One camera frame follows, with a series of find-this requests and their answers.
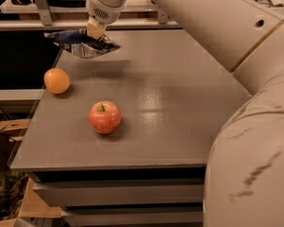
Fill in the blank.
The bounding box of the blue chip bag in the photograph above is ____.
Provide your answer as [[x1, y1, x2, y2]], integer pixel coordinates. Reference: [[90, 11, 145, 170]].
[[44, 29, 120, 59]]

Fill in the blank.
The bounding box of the metal shelf rail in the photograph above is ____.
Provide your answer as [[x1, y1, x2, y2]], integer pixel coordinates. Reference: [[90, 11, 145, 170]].
[[0, 0, 180, 31]]

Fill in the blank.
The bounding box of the cardboard box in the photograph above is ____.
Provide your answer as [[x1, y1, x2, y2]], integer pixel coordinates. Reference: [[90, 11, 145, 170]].
[[0, 119, 62, 227]]

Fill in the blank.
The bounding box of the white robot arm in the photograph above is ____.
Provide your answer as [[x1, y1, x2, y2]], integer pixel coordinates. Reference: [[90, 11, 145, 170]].
[[86, 0, 284, 227]]

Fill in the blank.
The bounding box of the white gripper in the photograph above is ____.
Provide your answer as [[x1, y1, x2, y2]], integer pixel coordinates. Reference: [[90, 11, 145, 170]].
[[86, 0, 127, 40]]

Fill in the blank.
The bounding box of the orange fruit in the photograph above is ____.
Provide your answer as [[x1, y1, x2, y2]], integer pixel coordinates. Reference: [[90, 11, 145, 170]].
[[44, 68, 70, 95]]

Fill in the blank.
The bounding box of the grey drawer cabinet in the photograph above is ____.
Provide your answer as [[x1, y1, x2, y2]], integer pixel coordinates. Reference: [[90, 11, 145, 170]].
[[8, 28, 252, 227]]

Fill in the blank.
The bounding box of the red apple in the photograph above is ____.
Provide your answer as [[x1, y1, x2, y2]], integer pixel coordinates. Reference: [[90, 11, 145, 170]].
[[88, 100, 122, 134]]

